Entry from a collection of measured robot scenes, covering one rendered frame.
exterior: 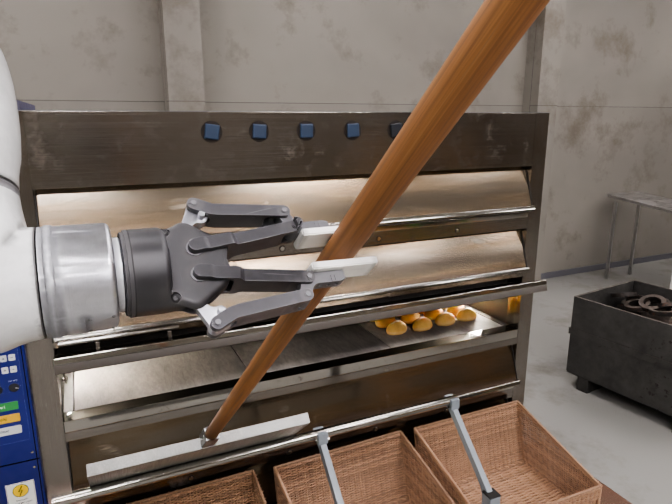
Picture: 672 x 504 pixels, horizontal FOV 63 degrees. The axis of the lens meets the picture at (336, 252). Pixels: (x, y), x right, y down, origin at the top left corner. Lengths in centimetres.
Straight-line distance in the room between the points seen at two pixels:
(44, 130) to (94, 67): 347
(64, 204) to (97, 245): 129
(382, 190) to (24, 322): 29
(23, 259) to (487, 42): 35
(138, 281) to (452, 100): 27
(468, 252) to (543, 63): 489
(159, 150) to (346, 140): 61
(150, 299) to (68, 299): 6
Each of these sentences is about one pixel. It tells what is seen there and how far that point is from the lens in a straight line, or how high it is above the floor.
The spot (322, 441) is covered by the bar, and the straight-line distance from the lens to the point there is 172.
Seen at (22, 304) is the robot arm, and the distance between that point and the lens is 46.
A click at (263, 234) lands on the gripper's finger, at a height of 198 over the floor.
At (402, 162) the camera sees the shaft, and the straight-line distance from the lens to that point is 42.
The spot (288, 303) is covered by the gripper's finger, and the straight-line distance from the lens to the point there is 49.
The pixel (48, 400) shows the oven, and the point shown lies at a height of 126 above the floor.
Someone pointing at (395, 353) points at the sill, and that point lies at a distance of 221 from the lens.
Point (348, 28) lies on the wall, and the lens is 581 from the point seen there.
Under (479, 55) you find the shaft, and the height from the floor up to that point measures 212.
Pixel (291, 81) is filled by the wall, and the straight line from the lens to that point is 551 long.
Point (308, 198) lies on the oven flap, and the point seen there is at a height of 182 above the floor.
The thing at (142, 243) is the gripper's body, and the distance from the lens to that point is 47.
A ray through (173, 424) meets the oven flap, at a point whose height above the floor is 108.
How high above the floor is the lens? 208
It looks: 14 degrees down
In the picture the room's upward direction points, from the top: straight up
